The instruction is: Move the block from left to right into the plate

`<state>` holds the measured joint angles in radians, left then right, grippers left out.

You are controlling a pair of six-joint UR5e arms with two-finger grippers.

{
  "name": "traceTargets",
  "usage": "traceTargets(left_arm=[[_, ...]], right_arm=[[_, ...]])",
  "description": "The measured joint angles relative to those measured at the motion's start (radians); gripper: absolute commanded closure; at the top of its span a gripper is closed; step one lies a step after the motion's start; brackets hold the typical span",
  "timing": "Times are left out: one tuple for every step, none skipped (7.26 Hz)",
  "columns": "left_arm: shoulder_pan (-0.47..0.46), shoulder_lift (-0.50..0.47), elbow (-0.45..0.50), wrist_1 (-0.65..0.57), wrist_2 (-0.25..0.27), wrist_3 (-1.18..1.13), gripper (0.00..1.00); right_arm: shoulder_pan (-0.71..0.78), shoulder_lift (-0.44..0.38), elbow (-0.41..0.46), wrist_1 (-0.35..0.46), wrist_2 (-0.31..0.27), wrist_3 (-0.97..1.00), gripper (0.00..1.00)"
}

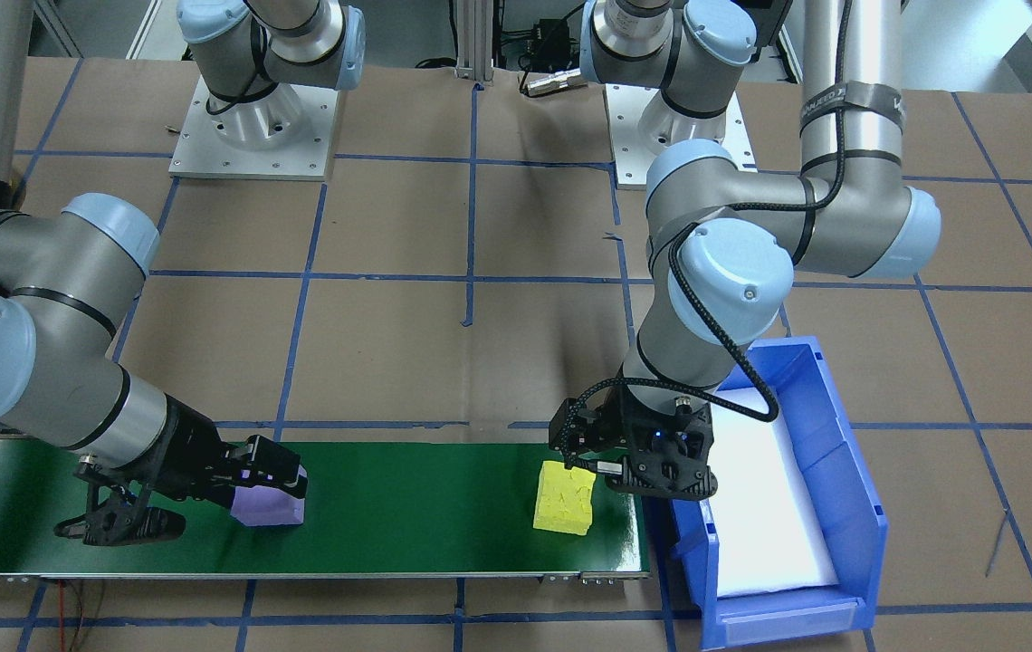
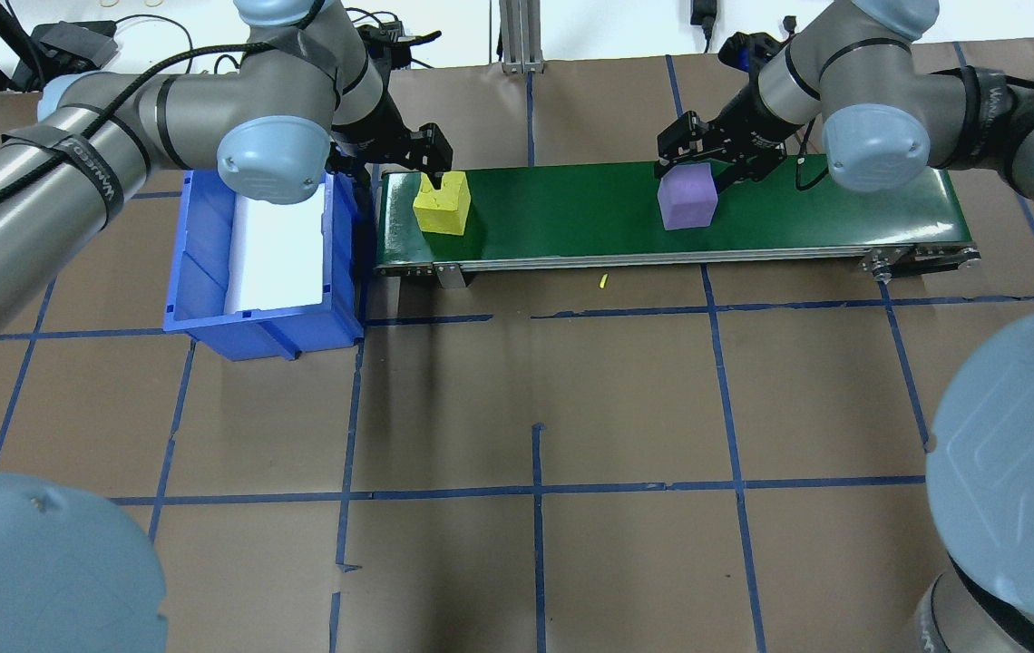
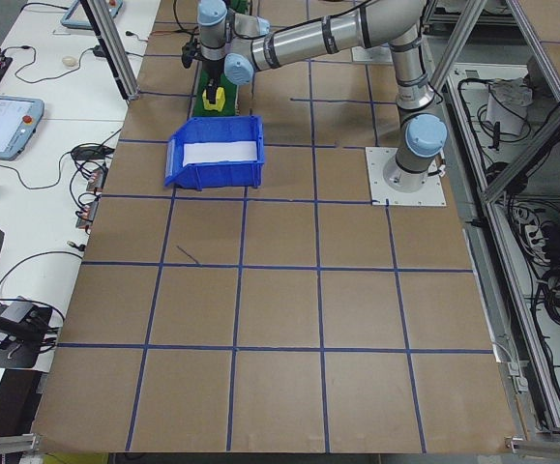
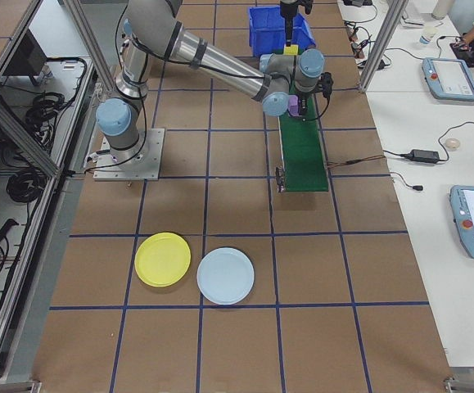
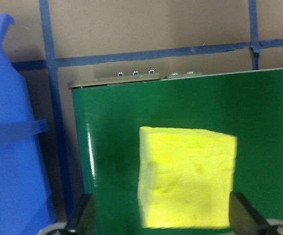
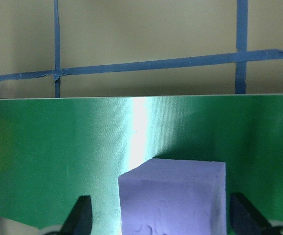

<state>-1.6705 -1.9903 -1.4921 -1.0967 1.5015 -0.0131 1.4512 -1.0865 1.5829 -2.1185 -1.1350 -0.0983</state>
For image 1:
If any white square base plate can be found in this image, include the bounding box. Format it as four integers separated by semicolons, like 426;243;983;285
169;72;339;182
605;83;757;191

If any green conveyor belt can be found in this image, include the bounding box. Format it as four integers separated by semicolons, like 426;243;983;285
0;418;653;585

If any yellow foam block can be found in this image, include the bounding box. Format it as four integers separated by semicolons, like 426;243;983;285
533;460;597;536

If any white foam pad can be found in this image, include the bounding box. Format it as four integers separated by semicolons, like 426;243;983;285
702;380;840;599

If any thin red conveyor wire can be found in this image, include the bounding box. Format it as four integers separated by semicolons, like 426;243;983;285
54;580;87;652

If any silver metal connector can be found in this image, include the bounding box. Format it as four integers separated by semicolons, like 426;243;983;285
521;71;585;97

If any black power brick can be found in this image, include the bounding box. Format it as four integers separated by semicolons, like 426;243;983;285
530;18;571;57

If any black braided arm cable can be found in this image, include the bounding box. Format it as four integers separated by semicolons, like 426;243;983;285
557;0;854;436

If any purple foam block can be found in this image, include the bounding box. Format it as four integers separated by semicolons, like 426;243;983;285
230;484;306;529

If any blue plastic storage bin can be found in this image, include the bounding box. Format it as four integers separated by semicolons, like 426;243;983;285
641;335;890;651

